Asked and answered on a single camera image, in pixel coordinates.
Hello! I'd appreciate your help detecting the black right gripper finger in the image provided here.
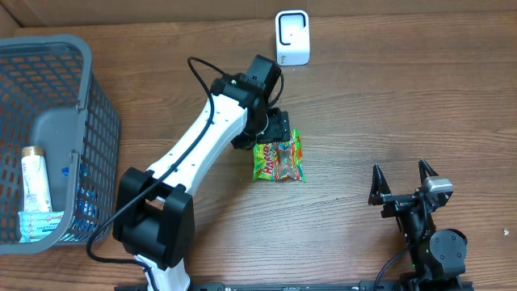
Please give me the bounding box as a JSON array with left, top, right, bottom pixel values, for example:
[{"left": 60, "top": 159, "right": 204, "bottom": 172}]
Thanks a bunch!
[
  {"left": 369, "top": 163, "right": 391, "bottom": 202},
  {"left": 418, "top": 158, "right": 438, "bottom": 183}
]

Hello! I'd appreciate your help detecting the green Haribo gummy bag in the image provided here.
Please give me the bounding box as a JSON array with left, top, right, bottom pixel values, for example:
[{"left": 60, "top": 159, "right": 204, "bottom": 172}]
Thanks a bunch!
[{"left": 252, "top": 129, "right": 306, "bottom": 181}]

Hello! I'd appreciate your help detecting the blue Oreo cookie pack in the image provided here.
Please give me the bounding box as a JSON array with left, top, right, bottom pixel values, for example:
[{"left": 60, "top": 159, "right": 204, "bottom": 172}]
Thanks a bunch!
[{"left": 72, "top": 164, "right": 98, "bottom": 232}]

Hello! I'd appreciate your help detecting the white tube with gold cap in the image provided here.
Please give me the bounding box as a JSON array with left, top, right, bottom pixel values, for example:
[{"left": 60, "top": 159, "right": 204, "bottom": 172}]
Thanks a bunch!
[{"left": 21, "top": 146, "right": 53, "bottom": 213}]

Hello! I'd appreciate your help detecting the teal snack packet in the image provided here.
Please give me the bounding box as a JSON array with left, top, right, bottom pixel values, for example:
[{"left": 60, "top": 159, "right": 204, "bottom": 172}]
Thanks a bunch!
[{"left": 19, "top": 211, "right": 64, "bottom": 243}]

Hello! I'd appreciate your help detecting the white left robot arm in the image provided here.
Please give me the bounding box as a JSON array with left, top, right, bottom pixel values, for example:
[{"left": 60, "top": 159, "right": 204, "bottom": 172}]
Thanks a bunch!
[{"left": 112, "top": 55, "right": 290, "bottom": 290}]

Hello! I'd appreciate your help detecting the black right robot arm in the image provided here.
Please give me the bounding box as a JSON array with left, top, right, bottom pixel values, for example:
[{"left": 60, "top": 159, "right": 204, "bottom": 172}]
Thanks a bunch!
[{"left": 367, "top": 159, "right": 473, "bottom": 291}]

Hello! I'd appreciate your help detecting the white barcode scanner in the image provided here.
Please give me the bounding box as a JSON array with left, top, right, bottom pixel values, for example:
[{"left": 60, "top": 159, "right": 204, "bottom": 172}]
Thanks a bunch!
[{"left": 275, "top": 10, "right": 310, "bottom": 66}]

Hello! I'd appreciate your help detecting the grey plastic mesh basket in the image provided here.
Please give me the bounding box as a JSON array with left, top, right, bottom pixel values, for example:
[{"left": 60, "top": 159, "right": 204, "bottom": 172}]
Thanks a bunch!
[{"left": 1, "top": 35, "right": 121, "bottom": 255}]

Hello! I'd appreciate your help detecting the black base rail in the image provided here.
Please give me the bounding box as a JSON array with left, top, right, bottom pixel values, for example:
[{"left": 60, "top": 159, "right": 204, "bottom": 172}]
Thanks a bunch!
[{"left": 114, "top": 280, "right": 475, "bottom": 291}]

